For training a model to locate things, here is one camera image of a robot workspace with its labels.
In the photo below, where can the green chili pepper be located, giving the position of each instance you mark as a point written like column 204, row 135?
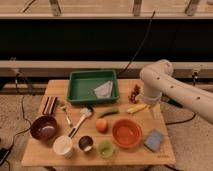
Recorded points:
column 108, row 112

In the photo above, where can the red grape bunch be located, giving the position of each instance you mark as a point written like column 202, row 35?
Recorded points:
column 134, row 94

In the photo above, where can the white dish brush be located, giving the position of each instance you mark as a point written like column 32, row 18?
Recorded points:
column 85, row 114

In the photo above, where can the white paper cup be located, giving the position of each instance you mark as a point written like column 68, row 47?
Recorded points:
column 63, row 146

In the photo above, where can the black power adapter left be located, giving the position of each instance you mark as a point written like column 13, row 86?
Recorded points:
column 3, row 155

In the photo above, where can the blue black device right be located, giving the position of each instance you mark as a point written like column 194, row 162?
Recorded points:
column 171, row 102

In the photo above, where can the small green cup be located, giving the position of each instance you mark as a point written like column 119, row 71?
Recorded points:
column 106, row 149

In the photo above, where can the blue sponge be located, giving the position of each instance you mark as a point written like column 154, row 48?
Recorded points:
column 154, row 140

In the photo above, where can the green plastic tray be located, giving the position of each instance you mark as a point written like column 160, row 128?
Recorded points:
column 82, row 85

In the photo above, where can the orange fruit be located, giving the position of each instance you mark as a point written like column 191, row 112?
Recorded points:
column 101, row 125

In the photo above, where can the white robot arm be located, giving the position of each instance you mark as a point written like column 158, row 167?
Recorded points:
column 157, row 80

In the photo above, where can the small dark metal cup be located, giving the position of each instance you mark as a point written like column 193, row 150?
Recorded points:
column 85, row 143

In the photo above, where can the dark red bowl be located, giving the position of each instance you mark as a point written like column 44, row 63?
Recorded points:
column 43, row 128

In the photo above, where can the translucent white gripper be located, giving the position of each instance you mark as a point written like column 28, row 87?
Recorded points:
column 155, row 111

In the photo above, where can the white crumpled cloth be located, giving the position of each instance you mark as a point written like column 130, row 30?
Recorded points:
column 104, row 90

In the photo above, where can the orange bowl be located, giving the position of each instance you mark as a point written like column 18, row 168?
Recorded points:
column 126, row 133

